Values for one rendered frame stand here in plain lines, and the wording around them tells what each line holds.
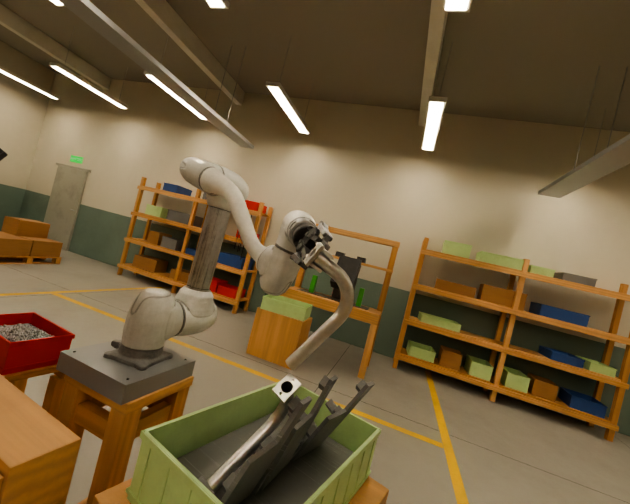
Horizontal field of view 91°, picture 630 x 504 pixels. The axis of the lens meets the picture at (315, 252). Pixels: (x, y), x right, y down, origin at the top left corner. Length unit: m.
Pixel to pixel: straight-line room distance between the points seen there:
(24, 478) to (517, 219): 6.21
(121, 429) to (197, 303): 0.50
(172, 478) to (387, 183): 5.76
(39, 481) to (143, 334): 0.50
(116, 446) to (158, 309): 0.46
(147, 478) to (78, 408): 0.61
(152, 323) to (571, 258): 6.11
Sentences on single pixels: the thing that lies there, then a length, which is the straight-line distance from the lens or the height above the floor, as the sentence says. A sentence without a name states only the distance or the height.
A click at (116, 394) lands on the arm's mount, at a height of 0.88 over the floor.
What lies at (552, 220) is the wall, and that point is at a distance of 6.46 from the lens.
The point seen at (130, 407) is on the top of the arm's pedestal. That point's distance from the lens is 1.32.
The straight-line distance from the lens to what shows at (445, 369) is 5.56.
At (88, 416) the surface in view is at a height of 0.73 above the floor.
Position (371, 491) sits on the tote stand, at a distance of 1.27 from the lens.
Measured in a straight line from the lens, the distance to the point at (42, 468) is 1.05.
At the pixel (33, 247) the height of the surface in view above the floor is 0.31.
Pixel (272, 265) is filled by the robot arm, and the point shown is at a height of 1.42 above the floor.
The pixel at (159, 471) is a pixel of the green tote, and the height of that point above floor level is 0.91.
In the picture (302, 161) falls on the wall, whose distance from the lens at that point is 6.67.
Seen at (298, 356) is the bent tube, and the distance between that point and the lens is 0.73.
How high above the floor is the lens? 1.49
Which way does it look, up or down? level
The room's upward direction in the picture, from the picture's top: 14 degrees clockwise
